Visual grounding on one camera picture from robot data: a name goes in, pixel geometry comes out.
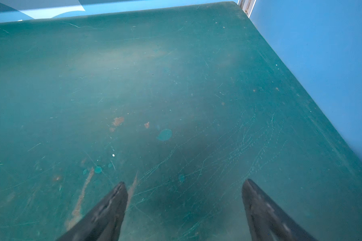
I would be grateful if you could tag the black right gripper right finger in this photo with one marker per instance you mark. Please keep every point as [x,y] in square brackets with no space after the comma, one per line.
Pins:
[266,220]

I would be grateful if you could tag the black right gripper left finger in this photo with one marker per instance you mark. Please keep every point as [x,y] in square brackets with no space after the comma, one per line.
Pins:
[104,221]

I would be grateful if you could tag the right aluminium frame post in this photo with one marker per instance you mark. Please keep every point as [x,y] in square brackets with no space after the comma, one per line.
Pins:
[247,6]

